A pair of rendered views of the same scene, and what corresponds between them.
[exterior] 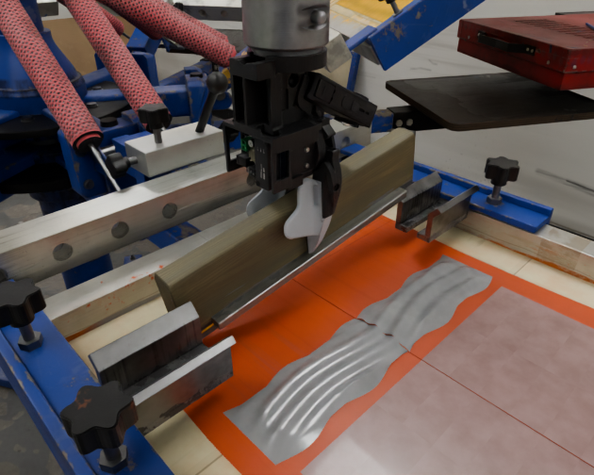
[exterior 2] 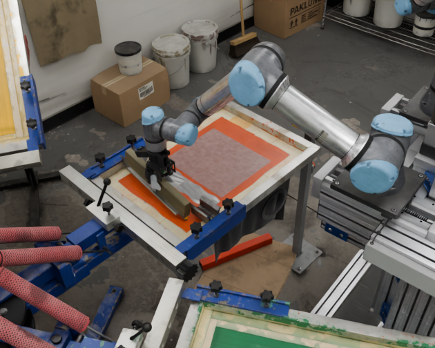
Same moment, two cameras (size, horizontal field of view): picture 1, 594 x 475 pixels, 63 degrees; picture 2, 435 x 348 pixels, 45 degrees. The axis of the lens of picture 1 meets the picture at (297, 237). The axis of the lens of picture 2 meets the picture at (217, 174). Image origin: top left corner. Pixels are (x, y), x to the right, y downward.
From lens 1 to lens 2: 1.82 m
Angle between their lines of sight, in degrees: 69
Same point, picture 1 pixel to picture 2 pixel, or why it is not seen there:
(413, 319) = (178, 177)
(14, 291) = (195, 225)
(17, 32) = (27, 253)
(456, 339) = (185, 170)
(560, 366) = (194, 156)
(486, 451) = (216, 171)
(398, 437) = (213, 183)
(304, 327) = not seen: hidden behind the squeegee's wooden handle
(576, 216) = not seen: outside the picture
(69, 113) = (71, 249)
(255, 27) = (163, 146)
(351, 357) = (191, 188)
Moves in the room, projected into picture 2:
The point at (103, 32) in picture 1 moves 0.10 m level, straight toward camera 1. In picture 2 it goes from (12, 230) to (45, 221)
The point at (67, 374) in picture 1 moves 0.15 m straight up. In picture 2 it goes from (206, 227) to (205, 197)
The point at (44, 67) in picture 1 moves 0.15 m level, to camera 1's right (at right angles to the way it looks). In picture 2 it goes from (47, 249) to (57, 215)
